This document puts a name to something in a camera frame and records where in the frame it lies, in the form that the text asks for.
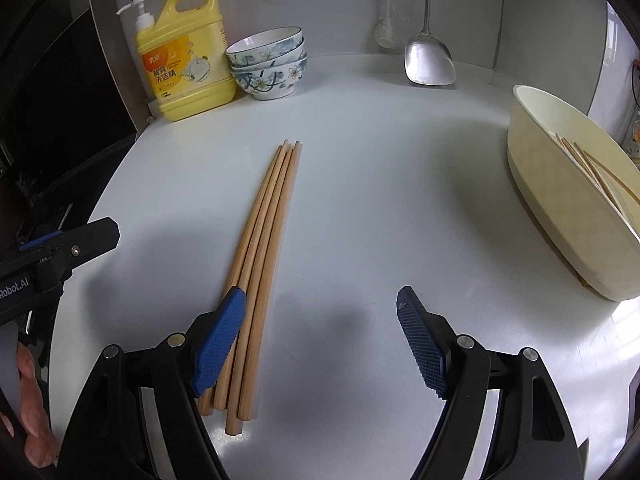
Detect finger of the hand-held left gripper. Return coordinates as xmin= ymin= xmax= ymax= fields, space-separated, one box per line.
xmin=19 ymin=217 xmax=121 ymax=291

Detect yellow detergent pump bottle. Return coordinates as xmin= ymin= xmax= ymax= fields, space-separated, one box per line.
xmin=116 ymin=0 xmax=238 ymax=122

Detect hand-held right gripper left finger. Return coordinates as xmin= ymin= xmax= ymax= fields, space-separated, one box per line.
xmin=55 ymin=287 xmax=248 ymax=480

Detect black glossy panel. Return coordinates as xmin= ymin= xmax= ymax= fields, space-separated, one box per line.
xmin=0 ymin=0 xmax=139 ymax=281

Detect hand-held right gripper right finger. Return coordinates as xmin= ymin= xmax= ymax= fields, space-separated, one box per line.
xmin=396 ymin=286 xmax=591 ymax=480

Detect person's left hand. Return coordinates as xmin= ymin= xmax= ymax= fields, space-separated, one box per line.
xmin=14 ymin=344 xmax=59 ymax=467

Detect steel spatula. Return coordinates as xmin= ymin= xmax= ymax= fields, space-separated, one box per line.
xmin=404 ymin=0 xmax=457 ymax=86

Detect cream plastic basin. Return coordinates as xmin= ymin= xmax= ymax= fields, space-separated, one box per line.
xmin=506 ymin=84 xmax=640 ymax=302

